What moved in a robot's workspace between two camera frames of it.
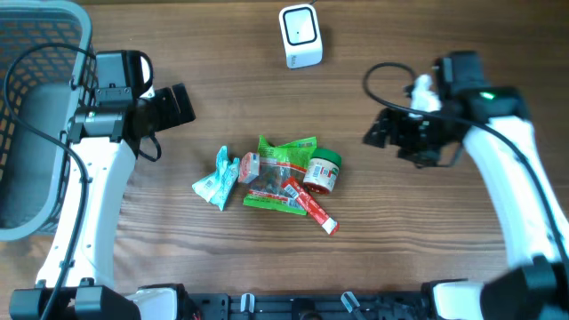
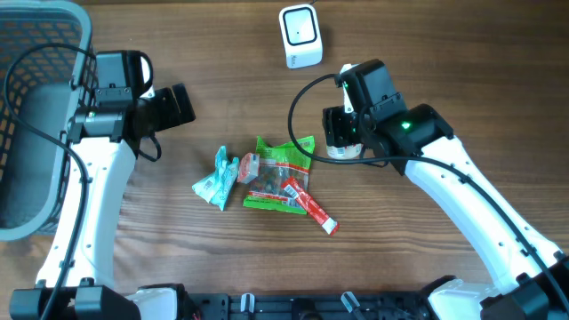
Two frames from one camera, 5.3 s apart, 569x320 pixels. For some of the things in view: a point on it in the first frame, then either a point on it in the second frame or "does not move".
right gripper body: (421, 138) -> (348, 128)
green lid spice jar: (322, 171) -> (344, 153)
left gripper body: (163, 110) does not move
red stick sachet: (307, 202) does not move
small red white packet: (249, 167) does not move
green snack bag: (281, 167) does not move
